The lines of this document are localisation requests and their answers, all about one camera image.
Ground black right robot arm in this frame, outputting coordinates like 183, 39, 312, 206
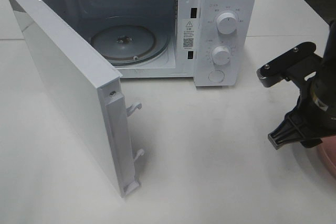
257, 21, 335, 149

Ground white microwave oven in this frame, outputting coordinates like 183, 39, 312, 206
43, 0, 255, 87

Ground white dial knob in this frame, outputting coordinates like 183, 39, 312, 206
212, 46, 232, 66
216, 10, 238, 35

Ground round white door button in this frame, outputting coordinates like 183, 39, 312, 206
208, 70, 225, 83

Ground white microwave door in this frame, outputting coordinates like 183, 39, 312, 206
9, 0, 144, 197

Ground pink round plate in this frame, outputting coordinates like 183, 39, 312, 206
317, 135, 335, 178

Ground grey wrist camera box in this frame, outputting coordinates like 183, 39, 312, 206
257, 42, 321, 88

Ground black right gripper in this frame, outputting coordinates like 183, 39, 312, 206
268, 58, 335, 150

